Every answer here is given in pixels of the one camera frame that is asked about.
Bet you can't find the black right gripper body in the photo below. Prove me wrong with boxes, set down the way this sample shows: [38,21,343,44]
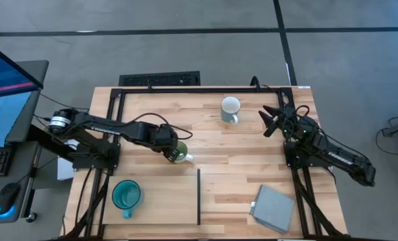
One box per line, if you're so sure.
[264,106,299,137]

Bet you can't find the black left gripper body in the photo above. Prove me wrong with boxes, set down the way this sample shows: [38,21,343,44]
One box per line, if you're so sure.
[155,125,180,153]

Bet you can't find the small green mug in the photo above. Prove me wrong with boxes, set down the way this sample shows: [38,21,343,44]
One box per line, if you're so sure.
[174,141,195,164]

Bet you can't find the large teal mug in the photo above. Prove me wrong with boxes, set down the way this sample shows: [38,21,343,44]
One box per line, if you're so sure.
[111,179,145,220]

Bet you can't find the thin black shelf bar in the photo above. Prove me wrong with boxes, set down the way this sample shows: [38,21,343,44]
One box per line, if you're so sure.
[196,168,202,226]

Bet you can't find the white and pale blue mug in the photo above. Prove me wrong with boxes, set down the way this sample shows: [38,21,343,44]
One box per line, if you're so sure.
[220,96,242,125]

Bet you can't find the black floor grille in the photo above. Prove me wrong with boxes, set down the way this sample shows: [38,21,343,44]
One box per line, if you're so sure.
[118,70,202,87]

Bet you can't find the folded grey cloth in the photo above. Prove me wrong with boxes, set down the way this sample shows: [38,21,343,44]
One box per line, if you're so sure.
[249,184,295,234]

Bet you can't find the white box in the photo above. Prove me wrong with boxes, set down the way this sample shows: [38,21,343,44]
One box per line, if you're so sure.
[56,139,80,181]

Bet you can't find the black desk leg bar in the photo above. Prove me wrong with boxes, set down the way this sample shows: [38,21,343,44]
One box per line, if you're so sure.
[27,125,76,161]

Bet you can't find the dark grey desk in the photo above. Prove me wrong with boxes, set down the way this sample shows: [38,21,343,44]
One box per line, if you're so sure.
[0,140,41,224]
[4,60,50,144]

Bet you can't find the black computer mouse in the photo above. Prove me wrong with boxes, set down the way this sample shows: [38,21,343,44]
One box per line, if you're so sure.
[0,182,21,218]

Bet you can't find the computer monitor with blue screen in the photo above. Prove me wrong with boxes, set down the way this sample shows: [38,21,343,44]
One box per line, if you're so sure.
[0,39,44,148]

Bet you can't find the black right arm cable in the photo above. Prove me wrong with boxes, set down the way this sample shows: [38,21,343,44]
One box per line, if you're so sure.
[285,104,311,122]

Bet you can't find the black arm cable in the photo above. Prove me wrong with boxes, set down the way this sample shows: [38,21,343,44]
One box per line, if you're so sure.
[285,104,311,122]
[128,112,194,141]

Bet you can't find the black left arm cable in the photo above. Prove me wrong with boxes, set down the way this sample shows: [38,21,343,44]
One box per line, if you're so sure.
[128,112,194,141]

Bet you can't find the black aluminium table frame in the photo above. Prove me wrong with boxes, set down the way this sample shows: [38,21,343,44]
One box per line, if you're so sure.
[61,86,349,241]

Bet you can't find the black looped cable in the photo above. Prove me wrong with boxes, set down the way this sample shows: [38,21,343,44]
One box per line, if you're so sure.
[375,116,398,155]

